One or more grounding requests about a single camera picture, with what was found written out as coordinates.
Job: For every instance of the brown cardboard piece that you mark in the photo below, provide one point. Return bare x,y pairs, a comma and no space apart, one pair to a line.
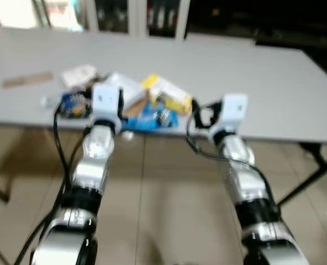
136,109

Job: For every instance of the white flat box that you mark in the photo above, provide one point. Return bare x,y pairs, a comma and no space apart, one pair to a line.
129,88

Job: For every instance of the blue flat packet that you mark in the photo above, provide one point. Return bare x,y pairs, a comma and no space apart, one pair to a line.
149,118

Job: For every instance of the yellow white packet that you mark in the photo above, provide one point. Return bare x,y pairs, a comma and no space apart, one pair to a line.
166,91

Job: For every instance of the blue orange snack packet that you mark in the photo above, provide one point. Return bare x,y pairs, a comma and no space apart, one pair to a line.
75,105

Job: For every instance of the white crumpled packet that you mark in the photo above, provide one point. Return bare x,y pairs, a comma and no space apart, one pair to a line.
78,75

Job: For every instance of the white framed glass door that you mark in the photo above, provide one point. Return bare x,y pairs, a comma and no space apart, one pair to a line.
136,16

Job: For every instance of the brown wooden ruler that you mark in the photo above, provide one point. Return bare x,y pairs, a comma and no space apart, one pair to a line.
28,80

